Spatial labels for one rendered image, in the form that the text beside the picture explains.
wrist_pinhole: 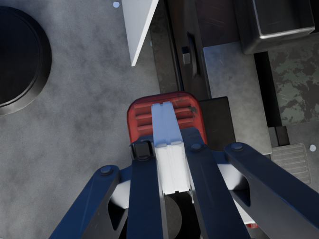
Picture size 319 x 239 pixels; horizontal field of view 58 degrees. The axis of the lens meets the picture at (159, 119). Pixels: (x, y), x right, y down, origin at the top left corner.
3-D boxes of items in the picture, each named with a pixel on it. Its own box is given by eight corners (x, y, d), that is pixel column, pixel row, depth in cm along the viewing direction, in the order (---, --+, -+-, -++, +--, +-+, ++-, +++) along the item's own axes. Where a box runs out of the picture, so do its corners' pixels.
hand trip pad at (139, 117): (201, 165, 30) (213, 175, 22) (144, 175, 30) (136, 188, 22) (190, 99, 30) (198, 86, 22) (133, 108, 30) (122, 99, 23)
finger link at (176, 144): (168, 144, 14) (183, 141, 14) (161, 102, 21) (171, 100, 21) (177, 193, 15) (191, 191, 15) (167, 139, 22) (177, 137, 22)
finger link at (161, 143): (177, 193, 15) (163, 196, 15) (167, 139, 22) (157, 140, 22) (168, 143, 14) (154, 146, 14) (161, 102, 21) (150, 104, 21)
